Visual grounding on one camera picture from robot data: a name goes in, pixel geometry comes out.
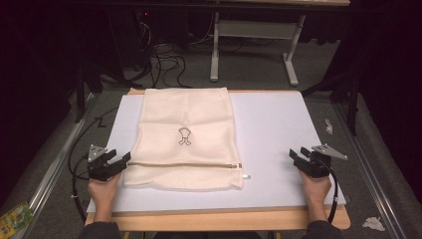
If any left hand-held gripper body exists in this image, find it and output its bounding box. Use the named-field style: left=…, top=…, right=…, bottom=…
left=87, top=143, right=115, bottom=182

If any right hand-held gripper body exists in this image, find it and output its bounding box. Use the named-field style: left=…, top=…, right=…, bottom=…
left=298, top=142, right=349, bottom=179

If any cream mesh laundry bag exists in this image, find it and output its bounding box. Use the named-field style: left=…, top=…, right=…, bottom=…
left=122, top=87, right=252, bottom=191

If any person's right hand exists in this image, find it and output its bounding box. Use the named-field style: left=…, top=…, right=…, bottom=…
left=299, top=170, right=333, bottom=206

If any person's left hand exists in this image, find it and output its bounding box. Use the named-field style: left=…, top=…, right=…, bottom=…
left=87, top=172, right=122, bottom=209

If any white table board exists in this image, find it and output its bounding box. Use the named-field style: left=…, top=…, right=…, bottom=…
left=86, top=91, right=347, bottom=214

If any black stand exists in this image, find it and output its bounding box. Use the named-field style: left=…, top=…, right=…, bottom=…
left=300, top=70, right=362, bottom=137
left=73, top=61, right=105, bottom=124

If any crumpled white tissue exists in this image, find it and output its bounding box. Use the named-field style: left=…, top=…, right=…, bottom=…
left=361, top=216, right=387, bottom=233

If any green printed packet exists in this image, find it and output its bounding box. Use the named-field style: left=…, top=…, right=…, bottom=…
left=0, top=200, right=36, bottom=239

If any wooden table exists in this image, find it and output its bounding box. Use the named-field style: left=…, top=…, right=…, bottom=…
left=84, top=87, right=352, bottom=232

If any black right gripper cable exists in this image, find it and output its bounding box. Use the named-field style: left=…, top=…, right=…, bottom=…
left=316, top=157, right=339, bottom=224

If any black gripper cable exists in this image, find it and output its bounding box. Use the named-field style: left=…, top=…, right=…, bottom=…
left=316, top=157, right=339, bottom=224
left=67, top=106, right=119, bottom=224

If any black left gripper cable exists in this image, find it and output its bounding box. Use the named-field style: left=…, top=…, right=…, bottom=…
left=67, top=106, right=119, bottom=224

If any metal floor rail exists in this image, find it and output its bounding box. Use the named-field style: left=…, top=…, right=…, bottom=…
left=18, top=93, right=97, bottom=239
left=332, top=102, right=408, bottom=239

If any bundle of black floor cables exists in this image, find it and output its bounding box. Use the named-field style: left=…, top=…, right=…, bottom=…
left=131, top=19, right=194, bottom=90

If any white metal desk frame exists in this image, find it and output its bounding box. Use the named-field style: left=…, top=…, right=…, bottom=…
left=209, top=0, right=351, bottom=88

